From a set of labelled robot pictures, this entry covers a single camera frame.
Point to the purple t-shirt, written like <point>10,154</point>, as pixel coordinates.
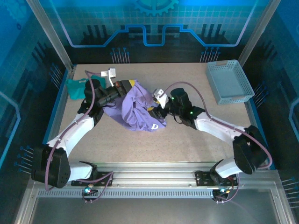
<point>135,109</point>

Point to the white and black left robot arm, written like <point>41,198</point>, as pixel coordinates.
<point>70,137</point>

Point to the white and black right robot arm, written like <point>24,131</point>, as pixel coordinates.
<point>217,128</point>

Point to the teal folded t-shirt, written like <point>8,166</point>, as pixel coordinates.
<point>74,89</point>

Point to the blue table edge strip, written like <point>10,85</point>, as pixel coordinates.
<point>58,105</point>
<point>251,107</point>

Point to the blue-grey perforated plastic basket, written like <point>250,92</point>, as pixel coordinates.
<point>229,79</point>

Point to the grey metal panel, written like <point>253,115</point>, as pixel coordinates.
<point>151,210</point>

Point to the small LED circuit board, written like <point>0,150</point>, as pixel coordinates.
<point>224,190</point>
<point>88,190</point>

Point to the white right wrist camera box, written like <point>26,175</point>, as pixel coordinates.
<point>161,95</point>

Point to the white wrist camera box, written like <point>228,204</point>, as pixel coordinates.
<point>161,95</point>
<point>112,72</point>

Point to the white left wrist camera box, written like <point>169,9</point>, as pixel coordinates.
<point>112,72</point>

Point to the aluminium mounting rail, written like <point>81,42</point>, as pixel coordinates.
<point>151,175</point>

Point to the aluminium frame post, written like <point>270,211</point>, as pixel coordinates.
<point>257,32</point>
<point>53,39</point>

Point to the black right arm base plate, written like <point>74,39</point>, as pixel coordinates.
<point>203,179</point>

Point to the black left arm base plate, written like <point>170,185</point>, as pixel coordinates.
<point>101,175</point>

